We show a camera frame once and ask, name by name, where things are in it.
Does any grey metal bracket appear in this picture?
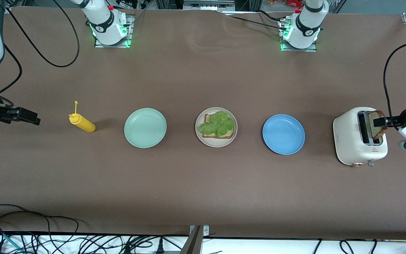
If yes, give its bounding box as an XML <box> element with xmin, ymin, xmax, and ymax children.
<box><xmin>180</xmin><ymin>225</ymin><xmax>210</xmax><ymax>254</ymax></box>

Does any yellow squeeze bottle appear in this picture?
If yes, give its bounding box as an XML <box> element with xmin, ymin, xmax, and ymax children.
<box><xmin>69</xmin><ymin>102</ymin><xmax>96</xmax><ymax>133</ymax></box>

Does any brown bread slice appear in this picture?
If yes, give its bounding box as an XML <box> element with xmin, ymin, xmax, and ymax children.
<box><xmin>203</xmin><ymin>114</ymin><xmax>234</xmax><ymax>139</ymax></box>
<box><xmin>368</xmin><ymin>110</ymin><xmax>388</xmax><ymax>140</ymax></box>

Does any white toaster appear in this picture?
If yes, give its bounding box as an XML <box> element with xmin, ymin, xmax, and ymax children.
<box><xmin>333</xmin><ymin>107</ymin><xmax>388</xmax><ymax>167</ymax></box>

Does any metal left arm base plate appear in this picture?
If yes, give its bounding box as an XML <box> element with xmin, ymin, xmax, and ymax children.
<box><xmin>280</xmin><ymin>19</ymin><xmax>318</xmax><ymax>53</ymax></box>

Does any teal cable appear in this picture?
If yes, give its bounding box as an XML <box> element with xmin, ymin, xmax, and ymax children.
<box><xmin>0</xmin><ymin>229</ymin><xmax>25</xmax><ymax>254</ymax></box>

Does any black cable at arm base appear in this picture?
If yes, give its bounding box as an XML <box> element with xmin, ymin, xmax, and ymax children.
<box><xmin>221</xmin><ymin>11</ymin><xmax>288</xmax><ymax>30</ymax></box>

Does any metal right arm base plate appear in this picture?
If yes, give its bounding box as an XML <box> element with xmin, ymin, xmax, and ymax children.
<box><xmin>94</xmin><ymin>14</ymin><xmax>134</xmax><ymax>48</ymax></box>

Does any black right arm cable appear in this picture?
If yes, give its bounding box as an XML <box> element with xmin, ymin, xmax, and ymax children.
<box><xmin>0</xmin><ymin>0</ymin><xmax>80</xmax><ymax>106</ymax></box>

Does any pale green plate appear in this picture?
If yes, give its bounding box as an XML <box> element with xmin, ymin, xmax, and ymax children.
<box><xmin>124</xmin><ymin>108</ymin><xmax>167</xmax><ymax>149</ymax></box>

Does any black cable tangle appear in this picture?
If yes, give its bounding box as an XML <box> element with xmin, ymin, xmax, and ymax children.
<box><xmin>30</xmin><ymin>233</ymin><xmax>189</xmax><ymax>254</ymax></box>

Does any grey equipment box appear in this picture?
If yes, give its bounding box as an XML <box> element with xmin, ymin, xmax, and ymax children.
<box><xmin>184</xmin><ymin>0</ymin><xmax>235</xmax><ymax>10</ymax></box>

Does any green lettuce leaf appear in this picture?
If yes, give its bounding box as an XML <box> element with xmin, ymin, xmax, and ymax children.
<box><xmin>198</xmin><ymin>111</ymin><xmax>235</xmax><ymax>138</ymax></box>

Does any long looping black cable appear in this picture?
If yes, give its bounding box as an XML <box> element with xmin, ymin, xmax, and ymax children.
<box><xmin>0</xmin><ymin>204</ymin><xmax>85</xmax><ymax>246</ymax></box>

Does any blue plate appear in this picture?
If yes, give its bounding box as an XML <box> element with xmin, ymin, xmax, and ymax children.
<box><xmin>262</xmin><ymin>114</ymin><xmax>306</xmax><ymax>155</ymax></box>

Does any beige plate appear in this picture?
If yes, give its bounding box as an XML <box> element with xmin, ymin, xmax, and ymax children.
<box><xmin>195</xmin><ymin>107</ymin><xmax>238</xmax><ymax>148</ymax></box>

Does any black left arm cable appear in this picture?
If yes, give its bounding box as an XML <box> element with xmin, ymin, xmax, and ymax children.
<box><xmin>383</xmin><ymin>41</ymin><xmax>406</xmax><ymax>122</ymax></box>

